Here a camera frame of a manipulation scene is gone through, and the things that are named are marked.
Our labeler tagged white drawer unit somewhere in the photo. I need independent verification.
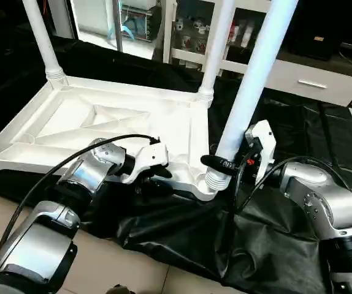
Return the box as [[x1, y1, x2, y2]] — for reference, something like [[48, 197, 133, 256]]
[[267, 58, 352, 107]]

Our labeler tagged colourful background box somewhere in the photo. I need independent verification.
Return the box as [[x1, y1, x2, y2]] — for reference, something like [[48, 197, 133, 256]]
[[109, 0, 163, 42]]

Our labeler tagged black left robot foot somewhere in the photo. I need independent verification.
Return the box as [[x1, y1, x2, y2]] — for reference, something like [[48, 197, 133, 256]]
[[105, 285, 132, 294]]

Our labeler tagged white plastic table leg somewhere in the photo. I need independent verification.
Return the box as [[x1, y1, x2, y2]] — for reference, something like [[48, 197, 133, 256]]
[[21, 0, 69, 88], [204, 0, 299, 190], [197, 0, 237, 105]]

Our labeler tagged black equipment box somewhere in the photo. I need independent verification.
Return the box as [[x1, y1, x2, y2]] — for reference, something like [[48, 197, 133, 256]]
[[286, 0, 348, 61]]

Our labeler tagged black work surface mat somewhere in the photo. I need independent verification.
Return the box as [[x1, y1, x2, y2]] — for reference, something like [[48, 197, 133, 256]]
[[0, 31, 352, 294]]

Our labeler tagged white glass door cabinet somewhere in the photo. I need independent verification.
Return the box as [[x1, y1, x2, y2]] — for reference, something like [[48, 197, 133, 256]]
[[163, 0, 275, 77]]

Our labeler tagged black vertical pole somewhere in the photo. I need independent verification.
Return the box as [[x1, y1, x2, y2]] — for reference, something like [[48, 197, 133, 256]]
[[64, 0, 82, 40]]

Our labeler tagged white plastic table top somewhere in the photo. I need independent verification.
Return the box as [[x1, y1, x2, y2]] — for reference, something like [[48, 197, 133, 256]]
[[0, 75, 221, 202]]

